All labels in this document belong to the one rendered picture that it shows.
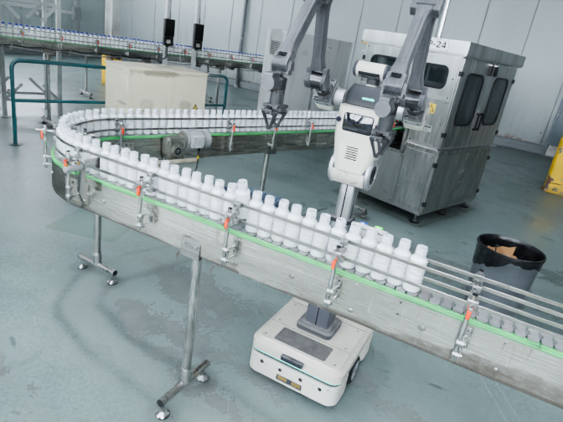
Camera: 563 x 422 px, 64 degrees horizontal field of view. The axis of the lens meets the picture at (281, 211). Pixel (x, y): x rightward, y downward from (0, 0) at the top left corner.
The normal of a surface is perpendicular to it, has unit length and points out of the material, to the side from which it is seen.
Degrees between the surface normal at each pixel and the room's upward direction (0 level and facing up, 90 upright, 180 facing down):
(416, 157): 90
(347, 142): 90
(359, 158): 90
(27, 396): 0
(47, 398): 0
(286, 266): 90
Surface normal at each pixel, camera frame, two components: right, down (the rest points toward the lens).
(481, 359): -0.47, 0.25
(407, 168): -0.71, 0.15
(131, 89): 0.69, 0.36
